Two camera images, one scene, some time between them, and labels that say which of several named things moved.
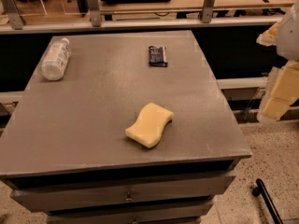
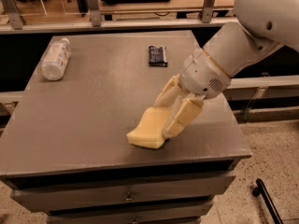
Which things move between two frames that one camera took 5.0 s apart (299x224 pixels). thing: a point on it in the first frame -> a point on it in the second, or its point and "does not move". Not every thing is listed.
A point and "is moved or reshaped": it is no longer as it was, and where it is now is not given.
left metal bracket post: [9, 8] does not move
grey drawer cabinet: [121, 128] does not move
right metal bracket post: [208, 3] does not move
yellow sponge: [149, 126] is moved or reshaped
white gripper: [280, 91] -> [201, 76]
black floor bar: [262, 190] does not move
